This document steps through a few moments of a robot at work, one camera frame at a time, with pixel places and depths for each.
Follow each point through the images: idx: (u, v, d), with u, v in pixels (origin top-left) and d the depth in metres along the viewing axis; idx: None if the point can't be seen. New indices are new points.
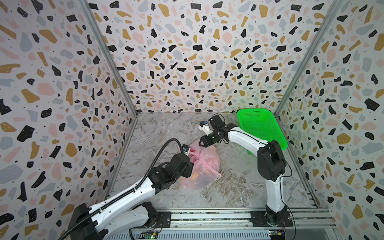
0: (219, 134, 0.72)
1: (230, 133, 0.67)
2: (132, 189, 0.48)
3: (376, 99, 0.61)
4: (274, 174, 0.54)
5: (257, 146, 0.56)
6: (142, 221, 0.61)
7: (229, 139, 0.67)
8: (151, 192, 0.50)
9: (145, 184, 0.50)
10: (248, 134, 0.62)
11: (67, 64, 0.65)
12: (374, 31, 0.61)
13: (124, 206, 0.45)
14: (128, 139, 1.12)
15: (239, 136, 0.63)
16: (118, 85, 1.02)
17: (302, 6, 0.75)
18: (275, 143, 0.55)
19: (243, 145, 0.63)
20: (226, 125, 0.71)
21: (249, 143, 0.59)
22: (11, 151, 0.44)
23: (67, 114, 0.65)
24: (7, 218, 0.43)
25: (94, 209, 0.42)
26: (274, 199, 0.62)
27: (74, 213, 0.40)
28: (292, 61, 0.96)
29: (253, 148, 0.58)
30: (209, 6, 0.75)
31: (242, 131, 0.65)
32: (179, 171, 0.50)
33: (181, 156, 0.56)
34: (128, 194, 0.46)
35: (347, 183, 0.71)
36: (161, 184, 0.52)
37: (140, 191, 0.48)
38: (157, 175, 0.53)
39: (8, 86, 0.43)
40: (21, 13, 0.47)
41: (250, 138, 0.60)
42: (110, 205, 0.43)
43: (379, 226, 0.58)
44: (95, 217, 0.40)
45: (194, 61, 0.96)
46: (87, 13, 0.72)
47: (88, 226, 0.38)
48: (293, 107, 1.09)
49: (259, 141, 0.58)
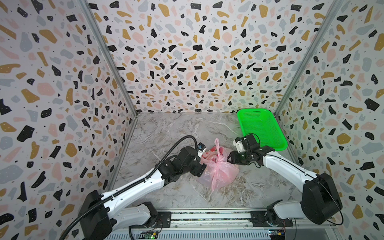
0: (252, 156, 0.64)
1: (265, 158, 0.59)
2: (142, 179, 0.48)
3: (376, 99, 0.61)
4: (324, 217, 0.42)
5: (302, 179, 0.46)
6: (143, 219, 0.60)
7: (265, 164, 0.60)
8: (160, 184, 0.51)
9: (155, 175, 0.50)
10: (288, 161, 0.54)
11: (67, 64, 0.65)
12: (374, 31, 0.61)
13: (134, 195, 0.45)
14: (128, 139, 1.12)
15: (278, 163, 0.55)
16: (118, 85, 1.02)
17: (302, 6, 0.75)
18: (327, 178, 0.45)
19: (283, 173, 0.53)
20: (262, 147, 0.64)
21: (291, 173, 0.50)
22: (11, 151, 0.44)
23: (67, 114, 0.65)
24: (7, 218, 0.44)
25: (106, 196, 0.42)
26: (287, 214, 0.59)
27: (86, 199, 0.40)
28: (292, 61, 0.96)
29: (296, 180, 0.48)
30: (209, 6, 0.75)
31: (281, 157, 0.56)
32: (186, 163, 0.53)
33: (189, 150, 0.56)
34: (139, 183, 0.47)
35: (347, 183, 0.71)
36: (169, 176, 0.53)
37: (150, 181, 0.49)
38: (166, 167, 0.54)
39: (8, 86, 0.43)
40: (21, 13, 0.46)
41: (292, 167, 0.51)
42: (121, 193, 0.44)
43: (379, 226, 0.58)
44: (108, 203, 0.41)
45: (194, 61, 0.96)
46: (87, 13, 0.72)
47: (100, 212, 0.39)
48: (293, 107, 1.09)
49: (304, 172, 0.49)
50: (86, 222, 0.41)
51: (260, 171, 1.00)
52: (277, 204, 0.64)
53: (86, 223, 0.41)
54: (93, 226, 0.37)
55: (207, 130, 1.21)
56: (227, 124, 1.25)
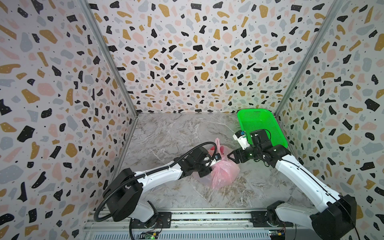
0: (263, 156, 0.57)
1: (280, 163, 0.52)
2: (166, 166, 0.55)
3: (376, 99, 0.61)
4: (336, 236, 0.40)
5: (324, 199, 0.42)
6: (147, 214, 0.61)
7: (278, 169, 0.54)
8: (178, 175, 0.57)
9: (176, 166, 0.57)
10: (306, 172, 0.48)
11: (67, 64, 0.65)
12: (374, 31, 0.61)
13: (160, 178, 0.50)
14: (128, 139, 1.12)
15: (295, 173, 0.49)
16: (118, 85, 1.02)
17: (302, 6, 0.75)
18: (350, 199, 0.41)
19: (297, 183, 0.49)
20: (275, 147, 0.56)
21: (308, 187, 0.45)
22: (11, 151, 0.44)
23: (67, 114, 0.65)
24: (7, 219, 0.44)
25: (138, 174, 0.47)
26: (292, 221, 0.58)
27: (119, 174, 0.44)
28: (292, 61, 0.96)
29: (314, 197, 0.44)
30: (209, 7, 0.75)
31: (299, 165, 0.50)
32: (198, 161, 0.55)
33: (201, 148, 0.63)
34: (163, 169, 0.53)
35: (347, 183, 0.71)
36: (184, 171, 0.59)
37: (172, 170, 0.55)
38: (182, 161, 0.61)
39: (8, 86, 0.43)
40: (21, 13, 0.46)
41: (311, 180, 0.46)
42: (151, 174, 0.49)
43: (379, 225, 0.58)
44: (140, 180, 0.45)
45: (194, 61, 0.96)
46: (87, 13, 0.72)
47: (134, 185, 0.43)
48: (293, 107, 1.09)
49: (326, 191, 0.43)
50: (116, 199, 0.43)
51: (260, 171, 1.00)
52: (279, 206, 0.64)
53: (115, 200, 0.43)
54: (126, 198, 0.41)
55: (207, 130, 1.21)
56: (227, 124, 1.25)
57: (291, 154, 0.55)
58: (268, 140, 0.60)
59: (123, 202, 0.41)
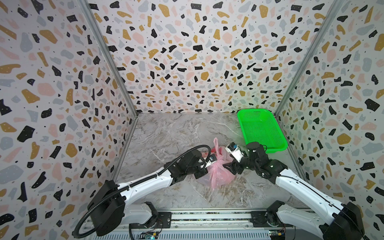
0: (262, 175, 0.58)
1: (279, 179, 0.53)
2: (154, 174, 0.52)
3: (376, 99, 0.61)
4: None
5: (329, 211, 0.42)
6: (145, 217, 0.61)
7: (278, 184, 0.55)
8: (168, 182, 0.55)
9: (165, 173, 0.54)
10: (306, 184, 0.50)
11: (67, 64, 0.65)
12: (374, 31, 0.61)
13: (146, 188, 0.48)
14: (128, 139, 1.12)
15: (295, 187, 0.50)
16: (118, 85, 1.02)
17: (302, 6, 0.75)
18: (353, 207, 0.42)
19: (299, 197, 0.49)
20: (272, 163, 0.58)
21: (312, 201, 0.46)
22: (11, 151, 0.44)
23: (67, 114, 0.65)
24: (7, 219, 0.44)
25: (121, 186, 0.44)
26: (292, 223, 0.59)
27: (103, 187, 0.42)
28: (292, 61, 0.96)
29: (319, 210, 0.44)
30: (209, 7, 0.75)
31: (298, 179, 0.52)
32: (191, 164, 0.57)
33: (193, 151, 0.60)
34: (151, 178, 0.51)
35: (347, 183, 0.71)
36: (176, 176, 0.57)
37: (160, 178, 0.52)
38: (173, 167, 0.58)
39: (8, 86, 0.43)
40: (21, 13, 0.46)
41: (313, 193, 0.47)
42: (136, 185, 0.47)
43: (379, 226, 0.58)
44: (123, 192, 0.43)
45: (193, 61, 0.96)
46: (87, 13, 0.72)
47: (116, 200, 0.41)
48: (293, 107, 1.09)
49: (329, 202, 0.44)
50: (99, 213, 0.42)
51: None
52: (281, 209, 0.64)
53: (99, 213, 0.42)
54: (108, 213, 0.39)
55: (207, 130, 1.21)
56: (227, 124, 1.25)
57: (288, 168, 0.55)
58: (265, 155, 0.60)
59: (105, 218, 0.39)
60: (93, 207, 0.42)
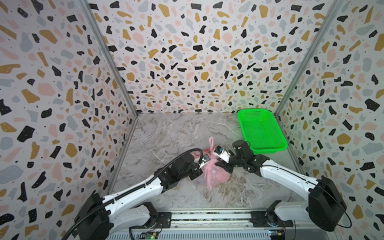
0: (248, 169, 0.62)
1: (263, 169, 0.57)
2: (142, 184, 0.50)
3: (376, 99, 0.61)
4: (333, 224, 0.41)
5: (305, 187, 0.45)
6: (143, 220, 0.61)
7: (263, 175, 0.58)
8: (159, 190, 0.53)
9: (154, 181, 0.53)
10: (286, 170, 0.53)
11: (67, 64, 0.65)
12: (374, 31, 0.61)
13: (133, 199, 0.46)
14: (128, 139, 1.12)
15: (276, 173, 0.53)
16: (118, 85, 1.02)
17: (302, 6, 0.75)
18: (327, 182, 0.45)
19: (283, 183, 0.52)
20: (256, 158, 0.62)
21: (291, 182, 0.49)
22: (11, 151, 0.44)
23: (67, 114, 0.65)
24: (7, 218, 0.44)
25: (107, 199, 0.43)
26: (290, 217, 0.58)
27: (87, 203, 0.41)
28: (292, 61, 0.96)
29: (298, 188, 0.48)
30: (209, 7, 0.75)
31: (278, 166, 0.56)
32: (183, 170, 0.62)
33: (185, 157, 0.58)
34: (139, 188, 0.49)
35: (347, 183, 0.71)
36: (167, 184, 0.55)
37: (150, 187, 0.51)
38: (164, 174, 0.56)
39: (8, 86, 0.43)
40: (21, 13, 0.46)
41: (291, 175, 0.50)
42: (122, 197, 0.45)
43: (379, 226, 0.58)
44: (108, 206, 0.42)
45: (193, 61, 0.96)
46: (87, 13, 0.72)
47: (100, 214, 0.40)
48: (293, 107, 1.09)
49: (305, 179, 0.48)
50: (84, 226, 0.42)
51: None
52: (278, 206, 0.64)
53: (84, 228, 0.41)
54: (92, 227, 0.38)
55: (207, 130, 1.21)
56: (227, 124, 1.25)
57: (270, 159, 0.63)
58: (250, 151, 0.65)
59: (90, 232, 0.38)
60: (80, 220, 0.41)
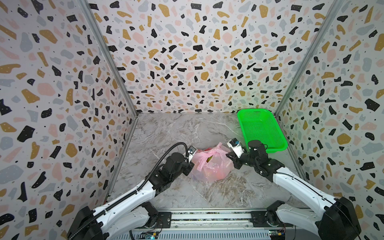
0: (260, 173, 0.61)
1: (276, 176, 0.55)
2: (134, 191, 0.50)
3: (376, 99, 0.61)
4: None
5: (321, 204, 0.44)
6: (142, 221, 0.61)
7: (274, 181, 0.57)
8: (151, 194, 0.53)
9: (146, 186, 0.52)
10: (301, 181, 0.51)
11: (67, 64, 0.65)
12: (374, 31, 0.61)
13: (125, 208, 0.46)
14: (128, 139, 1.12)
15: (290, 182, 0.52)
16: (118, 85, 1.02)
17: (302, 6, 0.75)
18: (346, 202, 0.43)
19: (296, 194, 0.51)
20: (270, 162, 0.60)
21: (306, 195, 0.47)
22: (11, 151, 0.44)
23: (67, 114, 0.65)
24: (7, 218, 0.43)
25: (97, 211, 0.43)
26: (292, 223, 0.58)
27: (77, 215, 0.40)
28: (292, 61, 0.96)
29: (312, 204, 0.46)
30: (209, 6, 0.75)
31: (293, 175, 0.54)
32: (173, 171, 0.61)
33: (173, 157, 0.57)
34: (130, 195, 0.48)
35: (347, 183, 0.71)
36: (160, 186, 0.55)
37: (141, 192, 0.50)
38: (156, 177, 0.56)
39: (8, 86, 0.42)
40: (21, 13, 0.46)
41: (307, 188, 0.48)
42: (113, 207, 0.44)
43: (379, 225, 0.58)
44: (100, 218, 0.41)
45: (194, 61, 0.96)
46: (87, 13, 0.72)
47: (93, 227, 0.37)
48: (293, 107, 1.09)
49: (322, 196, 0.46)
50: None
51: None
52: (280, 208, 0.64)
53: None
54: None
55: (207, 130, 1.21)
56: (227, 124, 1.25)
57: (285, 167, 0.57)
58: (266, 156, 0.63)
59: None
60: (72, 234, 0.40)
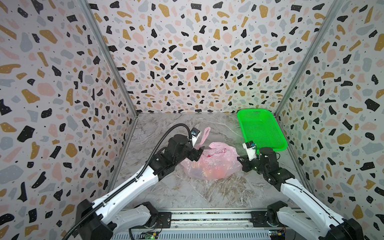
0: (268, 181, 0.61)
1: (284, 186, 0.55)
2: (133, 178, 0.46)
3: (376, 99, 0.61)
4: None
5: (326, 221, 0.43)
6: (144, 219, 0.61)
7: (282, 190, 0.57)
8: (154, 179, 0.49)
9: (146, 173, 0.48)
10: (310, 195, 0.50)
11: (67, 64, 0.65)
12: (374, 31, 0.61)
13: (126, 197, 0.43)
14: (128, 139, 1.12)
15: (298, 194, 0.51)
16: (118, 85, 1.02)
17: (302, 6, 0.75)
18: (354, 223, 0.41)
19: (302, 207, 0.50)
20: (280, 171, 0.60)
21: (312, 210, 0.47)
22: (11, 151, 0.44)
23: (67, 114, 0.65)
24: (7, 218, 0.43)
25: (96, 204, 0.40)
26: (288, 225, 0.60)
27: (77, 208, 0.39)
28: (292, 61, 0.96)
29: (318, 220, 0.45)
30: (209, 6, 0.75)
31: (302, 188, 0.53)
32: (177, 153, 0.55)
33: (177, 139, 0.52)
34: (131, 183, 0.45)
35: (347, 183, 0.71)
36: (162, 170, 0.50)
37: (142, 179, 0.46)
38: (157, 161, 0.51)
39: (8, 86, 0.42)
40: (21, 13, 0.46)
41: (314, 203, 0.48)
42: (113, 198, 0.42)
43: (379, 226, 0.58)
44: (100, 210, 0.39)
45: (194, 61, 0.96)
46: (87, 13, 0.72)
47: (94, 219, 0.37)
48: (293, 107, 1.09)
49: (329, 213, 0.45)
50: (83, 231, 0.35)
51: None
52: (281, 210, 0.64)
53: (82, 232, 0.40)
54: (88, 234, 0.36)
55: None
56: (227, 124, 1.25)
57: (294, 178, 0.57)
58: (276, 165, 0.63)
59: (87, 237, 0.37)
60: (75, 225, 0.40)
